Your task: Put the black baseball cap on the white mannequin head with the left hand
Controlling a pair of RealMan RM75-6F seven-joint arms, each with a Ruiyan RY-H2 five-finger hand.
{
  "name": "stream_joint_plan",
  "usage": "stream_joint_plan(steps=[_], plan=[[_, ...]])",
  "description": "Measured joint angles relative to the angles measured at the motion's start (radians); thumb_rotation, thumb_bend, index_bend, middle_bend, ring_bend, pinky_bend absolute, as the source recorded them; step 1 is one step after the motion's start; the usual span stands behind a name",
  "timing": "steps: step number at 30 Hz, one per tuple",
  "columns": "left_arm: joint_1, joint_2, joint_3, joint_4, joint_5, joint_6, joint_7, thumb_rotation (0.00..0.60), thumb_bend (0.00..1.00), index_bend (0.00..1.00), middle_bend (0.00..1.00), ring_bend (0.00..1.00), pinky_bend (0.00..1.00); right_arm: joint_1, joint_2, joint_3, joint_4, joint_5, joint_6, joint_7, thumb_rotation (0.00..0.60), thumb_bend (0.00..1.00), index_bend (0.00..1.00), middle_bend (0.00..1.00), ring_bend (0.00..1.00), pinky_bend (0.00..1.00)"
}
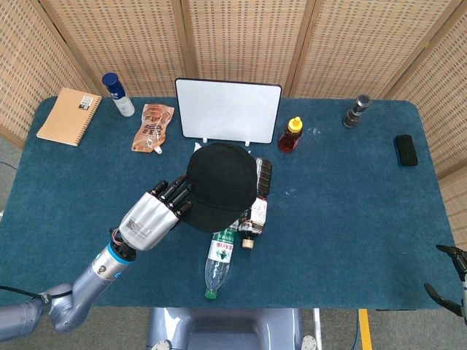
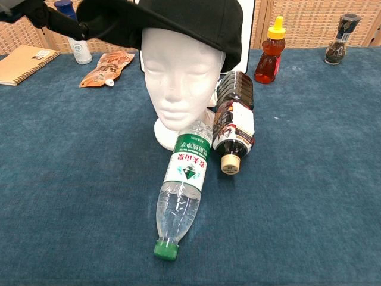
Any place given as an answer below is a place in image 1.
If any glass pepper grinder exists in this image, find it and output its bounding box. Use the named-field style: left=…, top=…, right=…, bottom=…
left=341, top=94, right=371, bottom=129

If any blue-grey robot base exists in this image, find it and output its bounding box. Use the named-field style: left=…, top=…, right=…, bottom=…
left=145, top=307, right=306, bottom=350

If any orange spout pouch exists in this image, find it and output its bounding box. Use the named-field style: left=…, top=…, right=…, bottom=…
left=131, top=104, right=175, bottom=155

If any clear water bottle green cap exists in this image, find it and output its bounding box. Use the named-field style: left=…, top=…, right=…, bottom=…
left=204, top=225, right=239, bottom=300

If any dark sauce bottle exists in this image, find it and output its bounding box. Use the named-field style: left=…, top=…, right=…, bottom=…
left=238, top=157, right=274, bottom=250

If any brown spiral notebook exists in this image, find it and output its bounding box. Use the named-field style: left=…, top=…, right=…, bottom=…
left=36, top=87, right=103, bottom=148

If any honey bottle yellow cap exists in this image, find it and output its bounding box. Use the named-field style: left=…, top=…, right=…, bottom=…
left=278, top=116, right=304, bottom=153

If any blue table cloth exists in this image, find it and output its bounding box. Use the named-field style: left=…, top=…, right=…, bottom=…
left=0, top=96, right=457, bottom=311

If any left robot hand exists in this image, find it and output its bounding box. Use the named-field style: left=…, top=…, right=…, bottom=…
left=117, top=174, right=193, bottom=252

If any blue floor cable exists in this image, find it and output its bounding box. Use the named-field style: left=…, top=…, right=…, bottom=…
left=351, top=309, right=361, bottom=350

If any white bottle blue cap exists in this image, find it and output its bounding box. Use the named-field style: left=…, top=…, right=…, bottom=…
left=101, top=72, right=136, bottom=117

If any black cap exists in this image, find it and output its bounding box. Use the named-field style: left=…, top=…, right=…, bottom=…
left=181, top=141, right=258, bottom=233

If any white table leg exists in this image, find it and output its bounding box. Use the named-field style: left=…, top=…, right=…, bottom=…
left=312, top=308, right=324, bottom=350

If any black board eraser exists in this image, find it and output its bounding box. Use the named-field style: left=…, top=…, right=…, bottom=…
left=393, top=134, right=419, bottom=168

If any white board with stand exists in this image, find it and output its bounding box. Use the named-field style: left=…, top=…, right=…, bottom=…
left=174, top=77, right=282, bottom=147

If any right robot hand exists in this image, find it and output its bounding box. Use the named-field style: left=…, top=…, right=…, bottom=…
left=424, top=244, right=467, bottom=317

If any woven folding screen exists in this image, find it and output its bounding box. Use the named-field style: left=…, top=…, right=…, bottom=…
left=0, top=0, right=467, bottom=252

